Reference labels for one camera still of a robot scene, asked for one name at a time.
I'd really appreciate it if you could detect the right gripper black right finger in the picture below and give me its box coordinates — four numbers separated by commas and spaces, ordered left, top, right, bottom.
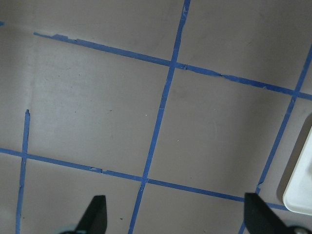
244, 193, 286, 234

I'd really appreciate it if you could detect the white rectangular tray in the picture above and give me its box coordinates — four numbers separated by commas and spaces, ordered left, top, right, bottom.
283, 131, 312, 215

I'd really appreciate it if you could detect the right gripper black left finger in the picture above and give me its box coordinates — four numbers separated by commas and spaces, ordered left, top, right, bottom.
74, 195, 108, 234

